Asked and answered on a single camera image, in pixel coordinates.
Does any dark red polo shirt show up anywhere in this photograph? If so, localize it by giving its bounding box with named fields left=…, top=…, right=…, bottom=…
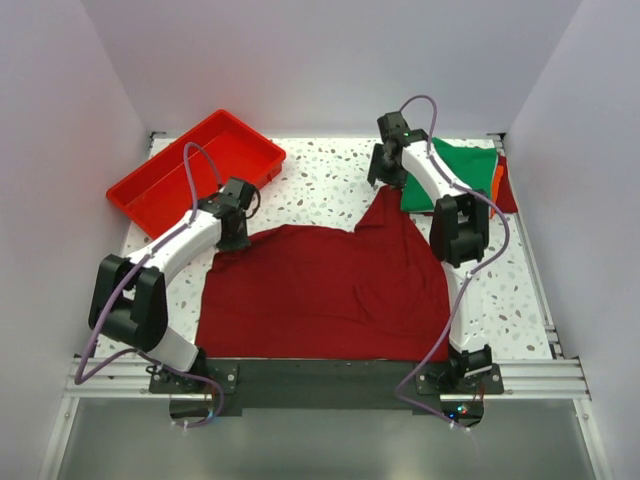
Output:
left=195, top=187, right=449, bottom=362

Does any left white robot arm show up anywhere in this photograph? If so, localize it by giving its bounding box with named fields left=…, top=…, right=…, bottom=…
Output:
left=88, top=177, right=261, bottom=392

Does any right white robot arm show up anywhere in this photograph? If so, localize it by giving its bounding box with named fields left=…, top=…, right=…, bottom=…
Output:
left=367, top=111, right=492, bottom=393

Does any red plastic tray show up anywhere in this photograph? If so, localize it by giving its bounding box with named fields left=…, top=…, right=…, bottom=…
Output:
left=106, top=109, right=286, bottom=239

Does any folded green t shirt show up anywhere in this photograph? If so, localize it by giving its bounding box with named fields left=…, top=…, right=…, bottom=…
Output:
left=401, top=138, right=498, bottom=213

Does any folded orange shirt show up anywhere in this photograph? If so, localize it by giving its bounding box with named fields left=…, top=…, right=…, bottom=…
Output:
left=491, top=165, right=504, bottom=205

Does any folded dark red shirt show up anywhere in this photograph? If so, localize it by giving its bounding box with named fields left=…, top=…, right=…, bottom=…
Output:
left=494, top=155, right=518, bottom=214

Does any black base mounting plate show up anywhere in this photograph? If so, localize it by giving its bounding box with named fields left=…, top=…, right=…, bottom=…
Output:
left=146, top=358, right=505, bottom=426

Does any aluminium frame rail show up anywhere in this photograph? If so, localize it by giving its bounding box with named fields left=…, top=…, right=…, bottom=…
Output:
left=63, top=357, right=591, bottom=400

